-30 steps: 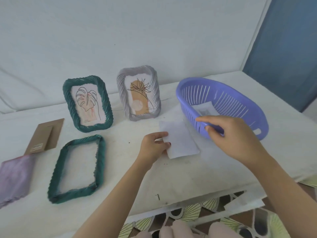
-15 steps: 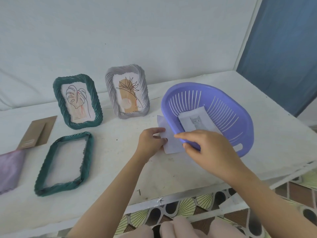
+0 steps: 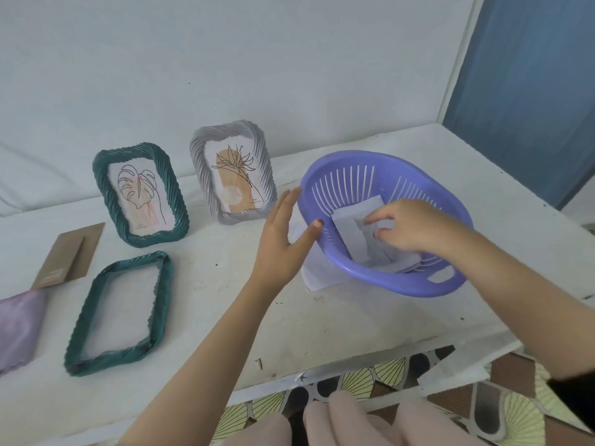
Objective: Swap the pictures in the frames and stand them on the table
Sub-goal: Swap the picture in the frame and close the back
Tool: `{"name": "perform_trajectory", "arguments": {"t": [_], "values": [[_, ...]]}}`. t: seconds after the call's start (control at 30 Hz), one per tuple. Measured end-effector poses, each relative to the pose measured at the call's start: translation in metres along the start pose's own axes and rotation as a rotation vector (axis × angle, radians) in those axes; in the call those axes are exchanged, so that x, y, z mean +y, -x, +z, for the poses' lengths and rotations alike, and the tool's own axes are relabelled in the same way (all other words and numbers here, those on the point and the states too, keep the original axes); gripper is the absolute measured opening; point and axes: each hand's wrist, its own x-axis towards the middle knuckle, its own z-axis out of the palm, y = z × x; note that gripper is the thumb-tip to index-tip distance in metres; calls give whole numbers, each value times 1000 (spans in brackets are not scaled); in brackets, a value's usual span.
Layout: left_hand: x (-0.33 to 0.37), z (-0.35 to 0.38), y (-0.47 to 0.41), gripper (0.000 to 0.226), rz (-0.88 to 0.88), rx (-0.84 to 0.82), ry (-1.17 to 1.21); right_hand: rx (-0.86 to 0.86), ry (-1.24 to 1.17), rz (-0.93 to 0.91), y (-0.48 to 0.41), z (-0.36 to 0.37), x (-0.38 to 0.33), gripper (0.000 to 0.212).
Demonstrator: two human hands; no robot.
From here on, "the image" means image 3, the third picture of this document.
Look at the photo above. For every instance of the person's left hand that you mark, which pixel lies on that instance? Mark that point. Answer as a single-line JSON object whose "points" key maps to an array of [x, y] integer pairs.
{"points": [[274, 255]]}

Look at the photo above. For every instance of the person's right hand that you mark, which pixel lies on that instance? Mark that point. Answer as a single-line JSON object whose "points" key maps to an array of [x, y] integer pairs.
{"points": [[418, 227]]}

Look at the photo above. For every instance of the person's right thumb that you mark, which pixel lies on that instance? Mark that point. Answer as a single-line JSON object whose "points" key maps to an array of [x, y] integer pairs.
{"points": [[383, 235]]}

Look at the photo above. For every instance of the person's left thumb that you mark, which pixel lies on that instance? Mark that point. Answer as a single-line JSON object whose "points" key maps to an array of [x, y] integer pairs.
{"points": [[307, 235]]}

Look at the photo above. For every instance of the pale blue paper sheet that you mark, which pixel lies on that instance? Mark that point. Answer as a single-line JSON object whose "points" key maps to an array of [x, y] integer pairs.
{"points": [[353, 232]]}

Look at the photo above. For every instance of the purple plastic colander basket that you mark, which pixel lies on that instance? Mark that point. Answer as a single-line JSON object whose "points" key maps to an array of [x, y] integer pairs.
{"points": [[409, 176]]}

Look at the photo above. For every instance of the person's right forearm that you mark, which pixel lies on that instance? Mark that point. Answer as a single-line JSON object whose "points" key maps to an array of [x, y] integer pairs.
{"points": [[525, 297]]}

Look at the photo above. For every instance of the person's left forearm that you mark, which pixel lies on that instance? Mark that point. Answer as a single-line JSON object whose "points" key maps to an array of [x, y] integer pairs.
{"points": [[209, 366]]}

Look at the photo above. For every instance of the white paper sheet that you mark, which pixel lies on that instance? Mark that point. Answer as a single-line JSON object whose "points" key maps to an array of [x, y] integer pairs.
{"points": [[318, 276]]}

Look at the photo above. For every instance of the flower line drawing print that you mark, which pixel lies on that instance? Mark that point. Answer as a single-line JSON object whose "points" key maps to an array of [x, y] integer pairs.
{"points": [[234, 176]]}

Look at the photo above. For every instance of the leaf line drawing print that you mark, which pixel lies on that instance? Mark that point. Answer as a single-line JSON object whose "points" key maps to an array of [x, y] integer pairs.
{"points": [[139, 190]]}

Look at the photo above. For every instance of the person's pink trousers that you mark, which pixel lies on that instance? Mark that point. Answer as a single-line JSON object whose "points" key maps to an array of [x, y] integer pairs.
{"points": [[344, 422]]}

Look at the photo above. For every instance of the blue door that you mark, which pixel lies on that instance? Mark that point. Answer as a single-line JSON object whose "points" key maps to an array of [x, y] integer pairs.
{"points": [[525, 88]]}

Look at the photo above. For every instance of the person's black sleeve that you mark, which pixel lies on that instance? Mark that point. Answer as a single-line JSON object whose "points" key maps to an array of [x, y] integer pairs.
{"points": [[576, 399]]}

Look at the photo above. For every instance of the grey wavy photo frame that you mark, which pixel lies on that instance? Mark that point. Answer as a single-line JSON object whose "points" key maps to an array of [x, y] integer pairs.
{"points": [[265, 167]]}

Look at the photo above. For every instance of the green wavy photo frame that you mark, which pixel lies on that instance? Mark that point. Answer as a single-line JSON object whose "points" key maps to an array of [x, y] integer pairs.
{"points": [[172, 181]]}

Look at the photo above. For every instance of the empty green wavy frame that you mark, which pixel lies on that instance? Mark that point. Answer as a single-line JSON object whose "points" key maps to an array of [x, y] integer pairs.
{"points": [[160, 297]]}

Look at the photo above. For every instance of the brown cardboard frame backing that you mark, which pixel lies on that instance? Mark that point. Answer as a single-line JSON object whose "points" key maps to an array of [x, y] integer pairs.
{"points": [[69, 255]]}

